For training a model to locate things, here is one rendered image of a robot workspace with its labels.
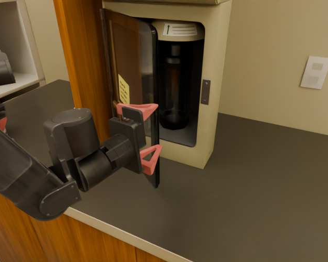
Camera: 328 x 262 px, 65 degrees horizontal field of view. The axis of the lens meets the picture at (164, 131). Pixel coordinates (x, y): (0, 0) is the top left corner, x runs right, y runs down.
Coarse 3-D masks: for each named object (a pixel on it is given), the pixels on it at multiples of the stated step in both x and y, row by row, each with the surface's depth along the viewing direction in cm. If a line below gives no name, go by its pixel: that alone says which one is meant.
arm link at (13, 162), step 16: (0, 144) 30; (16, 144) 33; (0, 160) 30; (16, 160) 32; (32, 160) 33; (0, 176) 31; (16, 176) 32; (32, 176) 33; (48, 176) 34; (0, 192) 31; (16, 192) 32; (32, 192) 33; (32, 208) 34
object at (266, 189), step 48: (48, 96) 128; (240, 144) 92; (288, 144) 92; (96, 192) 72; (144, 192) 72; (192, 192) 72; (240, 192) 72; (288, 192) 72; (144, 240) 59; (192, 240) 59; (240, 240) 59; (288, 240) 59
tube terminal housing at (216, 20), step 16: (112, 0) 66; (224, 0) 58; (144, 16) 65; (160, 16) 63; (176, 16) 61; (192, 16) 59; (208, 16) 58; (224, 16) 61; (208, 32) 60; (224, 32) 65; (208, 48) 61; (224, 48) 69; (208, 64) 63; (208, 112) 70; (208, 128) 74; (160, 144) 83; (176, 144) 80; (208, 144) 79; (176, 160) 84; (192, 160) 81
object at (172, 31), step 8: (160, 24) 67; (168, 24) 66; (176, 24) 65; (184, 24) 65; (192, 24) 66; (200, 24) 67; (160, 32) 67; (168, 32) 66; (176, 32) 65; (184, 32) 65; (192, 32) 66; (200, 32) 67; (168, 40) 66; (176, 40) 66; (184, 40) 66; (192, 40) 66
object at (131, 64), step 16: (112, 16) 61; (128, 16) 53; (112, 32) 64; (128, 32) 55; (144, 32) 48; (112, 48) 67; (128, 48) 57; (144, 48) 49; (112, 64) 71; (128, 64) 60; (144, 64) 51; (112, 80) 75; (128, 80) 63; (144, 80) 53; (144, 96) 56; (144, 128) 61
